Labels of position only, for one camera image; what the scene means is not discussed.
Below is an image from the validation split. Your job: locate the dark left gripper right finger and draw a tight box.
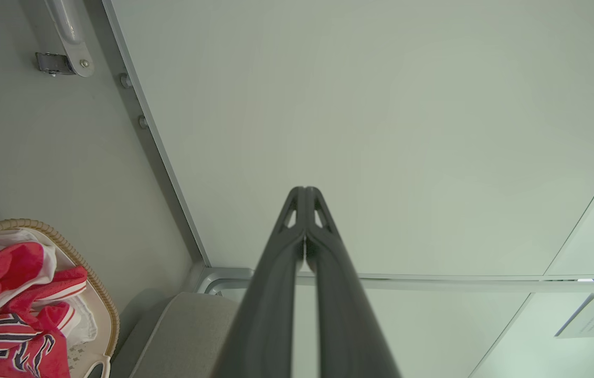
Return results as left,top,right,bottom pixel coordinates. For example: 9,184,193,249
305,186,401,378

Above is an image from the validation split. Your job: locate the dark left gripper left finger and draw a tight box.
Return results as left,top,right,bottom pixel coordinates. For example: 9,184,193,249
212,186,306,378

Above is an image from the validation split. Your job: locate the red jersey with white trim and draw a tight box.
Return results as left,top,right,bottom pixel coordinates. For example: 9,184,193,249
0,266,88,378

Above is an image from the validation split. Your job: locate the white basket with woven rim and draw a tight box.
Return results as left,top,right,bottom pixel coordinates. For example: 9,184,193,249
0,218,120,378

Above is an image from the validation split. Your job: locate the white basket liner cloth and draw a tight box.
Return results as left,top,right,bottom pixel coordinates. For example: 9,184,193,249
0,228,111,378

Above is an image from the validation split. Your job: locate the aluminium panel edge strip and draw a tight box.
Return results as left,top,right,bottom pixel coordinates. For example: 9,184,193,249
101,0,211,268

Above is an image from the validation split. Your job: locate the table leg with caster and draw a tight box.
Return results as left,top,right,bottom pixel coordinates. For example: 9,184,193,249
35,0,95,78

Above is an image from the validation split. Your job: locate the silver curved metal rail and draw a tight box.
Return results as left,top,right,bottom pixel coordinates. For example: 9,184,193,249
195,267,594,296

